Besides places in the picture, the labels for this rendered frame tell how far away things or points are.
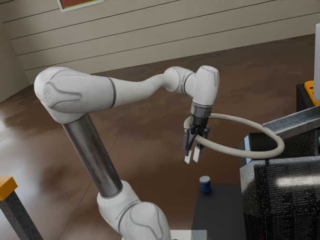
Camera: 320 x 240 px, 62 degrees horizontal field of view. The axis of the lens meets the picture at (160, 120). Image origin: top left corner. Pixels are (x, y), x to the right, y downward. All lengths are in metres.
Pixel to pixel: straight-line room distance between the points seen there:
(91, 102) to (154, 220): 0.50
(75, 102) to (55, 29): 8.13
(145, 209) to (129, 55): 7.27
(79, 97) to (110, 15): 7.38
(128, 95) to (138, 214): 0.45
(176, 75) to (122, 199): 0.57
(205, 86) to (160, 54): 6.87
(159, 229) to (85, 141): 0.42
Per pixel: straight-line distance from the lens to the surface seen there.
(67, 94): 0.75
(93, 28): 8.34
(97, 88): 0.78
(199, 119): 1.16
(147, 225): 1.04
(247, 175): 1.77
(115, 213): 1.16
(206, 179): 2.67
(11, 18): 9.58
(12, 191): 1.81
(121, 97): 0.83
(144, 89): 0.90
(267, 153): 1.22
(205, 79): 1.10
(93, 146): 1.00
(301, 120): 1.66
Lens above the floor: 1.84
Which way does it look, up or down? 25 degrees down
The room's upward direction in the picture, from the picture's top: 14 degrees counter-clockwise
